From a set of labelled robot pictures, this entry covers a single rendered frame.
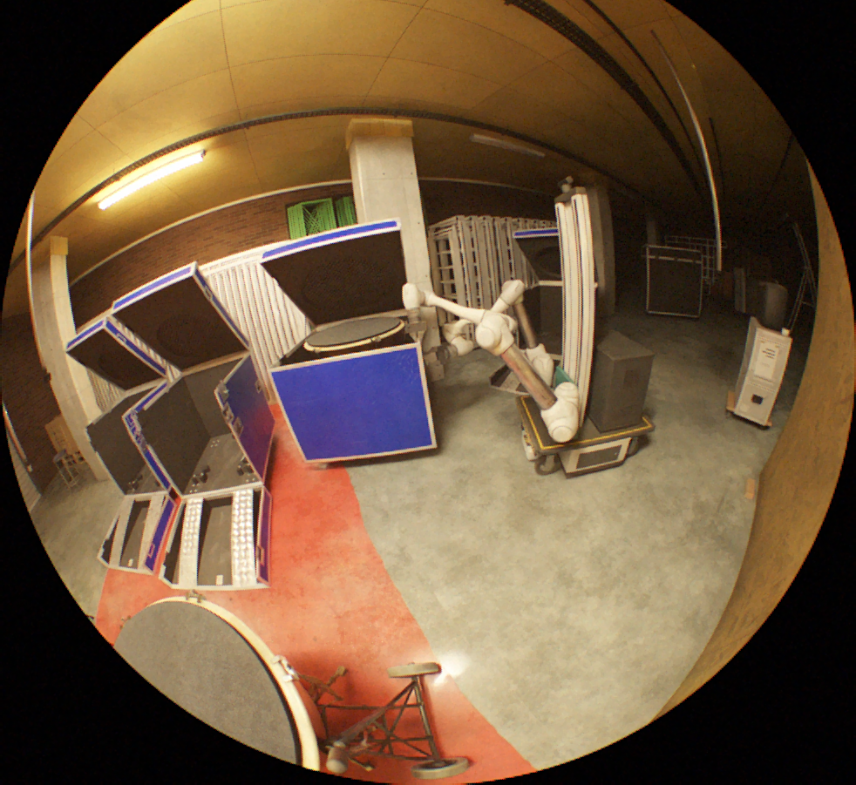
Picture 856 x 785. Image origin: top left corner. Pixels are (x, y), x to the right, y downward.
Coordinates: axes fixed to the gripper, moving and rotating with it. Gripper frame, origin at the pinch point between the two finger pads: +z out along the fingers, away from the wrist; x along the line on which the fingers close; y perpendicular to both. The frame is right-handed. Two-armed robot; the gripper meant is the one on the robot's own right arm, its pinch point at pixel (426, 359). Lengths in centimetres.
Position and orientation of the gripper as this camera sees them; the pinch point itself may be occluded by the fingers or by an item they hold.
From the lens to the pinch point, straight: 183.7
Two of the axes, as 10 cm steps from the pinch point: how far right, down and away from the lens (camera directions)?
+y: 4.1, 0.3, -9.1
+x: 2.3, 9.6, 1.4
